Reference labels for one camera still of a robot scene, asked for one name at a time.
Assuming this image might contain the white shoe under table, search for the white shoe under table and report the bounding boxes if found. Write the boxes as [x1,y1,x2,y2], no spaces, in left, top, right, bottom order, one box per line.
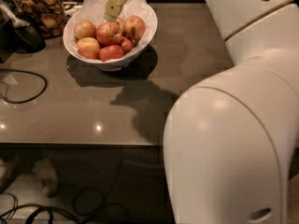
[33,158,58,197]

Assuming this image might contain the yellow-red apple back left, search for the yellow-red apple back left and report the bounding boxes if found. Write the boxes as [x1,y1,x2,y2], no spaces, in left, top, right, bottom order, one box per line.
[74,21,96,39]

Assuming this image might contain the black cable on table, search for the black cable on table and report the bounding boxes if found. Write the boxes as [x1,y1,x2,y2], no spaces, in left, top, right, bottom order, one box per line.
[0,68,48,105]

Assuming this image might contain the white bowl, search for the white bowl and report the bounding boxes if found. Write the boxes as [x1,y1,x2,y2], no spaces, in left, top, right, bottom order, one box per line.
[63,0,158,73]

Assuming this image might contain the yellow-red apple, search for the yellow-red apple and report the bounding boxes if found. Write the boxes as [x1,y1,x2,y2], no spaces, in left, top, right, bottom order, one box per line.
[74,21,96,39]
[77,37,101,60]
[125,15,146,40]

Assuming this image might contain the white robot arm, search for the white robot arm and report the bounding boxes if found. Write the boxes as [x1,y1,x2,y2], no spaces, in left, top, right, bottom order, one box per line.
[164,0,299,224]

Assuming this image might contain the yellow-red apple front left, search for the yellow-red apple front left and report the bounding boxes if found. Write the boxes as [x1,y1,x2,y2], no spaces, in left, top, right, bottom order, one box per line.
[77,37,101,60]

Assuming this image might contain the small red apple right front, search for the small red apple right front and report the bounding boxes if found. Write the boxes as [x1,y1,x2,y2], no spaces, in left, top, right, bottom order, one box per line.
[121,36,135,54]

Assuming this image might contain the yellow apple back centre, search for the yellow apple back centre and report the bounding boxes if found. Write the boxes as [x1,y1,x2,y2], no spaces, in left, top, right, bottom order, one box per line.
[116,18,125,33]

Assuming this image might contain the white paper bowl liner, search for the white paper bowl liner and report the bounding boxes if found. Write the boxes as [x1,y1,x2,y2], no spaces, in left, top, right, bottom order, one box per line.
[65,0,158,63]

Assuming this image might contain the black cables on floor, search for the black cables on floor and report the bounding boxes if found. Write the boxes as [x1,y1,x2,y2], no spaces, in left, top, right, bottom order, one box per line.
[0,159,129,224]

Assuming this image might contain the black appliance with silver handle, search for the black appliance with silver handle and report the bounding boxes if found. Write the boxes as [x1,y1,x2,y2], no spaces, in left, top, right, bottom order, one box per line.
[0,1,46,53]

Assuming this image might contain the yellow-red apple back right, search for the yellow-red apple back right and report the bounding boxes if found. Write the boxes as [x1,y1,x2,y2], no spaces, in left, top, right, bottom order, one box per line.
[125,15,146,40]

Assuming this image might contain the glass jar of dried chips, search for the glass jar of dried chips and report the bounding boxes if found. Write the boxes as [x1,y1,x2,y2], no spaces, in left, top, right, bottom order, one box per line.
[13,0,66,39]

